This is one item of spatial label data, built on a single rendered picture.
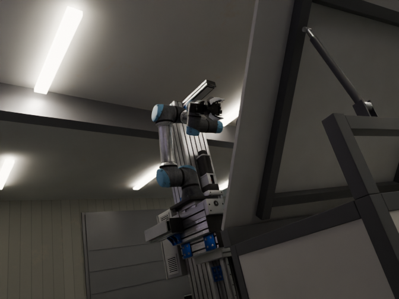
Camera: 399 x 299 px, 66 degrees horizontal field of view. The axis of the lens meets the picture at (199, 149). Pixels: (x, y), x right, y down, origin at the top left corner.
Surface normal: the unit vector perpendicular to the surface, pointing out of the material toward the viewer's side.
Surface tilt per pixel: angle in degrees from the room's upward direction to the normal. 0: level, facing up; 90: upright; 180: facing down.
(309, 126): 132
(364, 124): 90
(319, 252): 90
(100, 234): 90
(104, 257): 90
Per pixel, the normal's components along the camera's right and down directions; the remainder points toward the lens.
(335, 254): -0.89, 0.01
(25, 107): 0.59, -0.43
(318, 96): 0.44, 0.28
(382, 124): 0.40, -0.44
